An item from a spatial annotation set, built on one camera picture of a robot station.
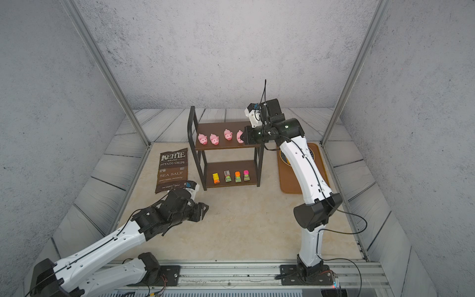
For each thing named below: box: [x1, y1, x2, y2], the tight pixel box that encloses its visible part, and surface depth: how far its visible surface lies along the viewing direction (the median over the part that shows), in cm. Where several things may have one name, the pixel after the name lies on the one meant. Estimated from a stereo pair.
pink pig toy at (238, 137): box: [236, 129, 244, 144], surface depth 76 cm
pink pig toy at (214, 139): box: [209, 133, 220, 146], surface depth 77 cm
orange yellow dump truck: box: [212, 172, 221, 185], surface depth 99 cm
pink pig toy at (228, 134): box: [223, 128, 234, 141], surface depth 79 cm
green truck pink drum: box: [243, 169, 251, 182], surface depth 101 cm
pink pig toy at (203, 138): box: [197, 133, 208, 145], surface depth 77 cm
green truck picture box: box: [223, 170, 232, 183], surface depth 100 cm
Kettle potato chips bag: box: [155, 147, 189, 194], surface depth 107 cm
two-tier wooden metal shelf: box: [187, 105, 265, 191], surface depth 98 cm
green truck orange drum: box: [234, 170, 242, 183], surface depth 99 cm
